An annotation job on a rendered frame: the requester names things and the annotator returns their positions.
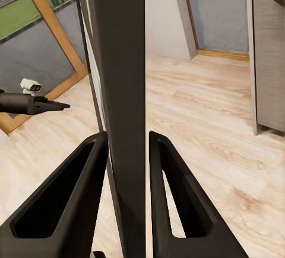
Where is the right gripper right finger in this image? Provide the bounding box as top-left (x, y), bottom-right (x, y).
top-left (149, 131), bottom-right (249, 258)

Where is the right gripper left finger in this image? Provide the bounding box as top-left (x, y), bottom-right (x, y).
top-left (0, 131), bottom-right (109, 258)

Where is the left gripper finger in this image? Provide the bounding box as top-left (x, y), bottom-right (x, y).
top-left (39, 97), bottom-right (70, 109)
top-left (33, 101), bottom-right (63, 115)

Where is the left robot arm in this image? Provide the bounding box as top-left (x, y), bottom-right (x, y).
top-left (0, 79), bottom-right (70, 116)

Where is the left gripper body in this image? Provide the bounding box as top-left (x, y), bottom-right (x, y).
top-left (8, 93), bottom-right (44, 116)

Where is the poster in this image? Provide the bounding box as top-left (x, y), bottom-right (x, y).
top-left (76, 0), bottom-right (146, 258)

